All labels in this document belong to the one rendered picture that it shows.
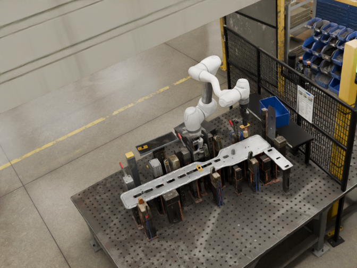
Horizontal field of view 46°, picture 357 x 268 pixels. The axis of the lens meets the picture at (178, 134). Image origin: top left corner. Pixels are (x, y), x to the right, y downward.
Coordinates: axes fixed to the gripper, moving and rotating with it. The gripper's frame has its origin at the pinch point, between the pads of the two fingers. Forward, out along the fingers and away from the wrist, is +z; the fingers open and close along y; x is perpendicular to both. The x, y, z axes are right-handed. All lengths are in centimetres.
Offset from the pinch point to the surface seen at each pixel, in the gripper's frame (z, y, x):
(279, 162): 29.1, 32.2, 12.3
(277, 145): 27.4, 14.7, 22.9
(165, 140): 13, -33, -62
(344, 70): -50, 47, 58
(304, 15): 27, -175, 205
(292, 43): 74, -194, 201
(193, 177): 29, 7, -57
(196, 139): 12.7, -17.4, -38.4
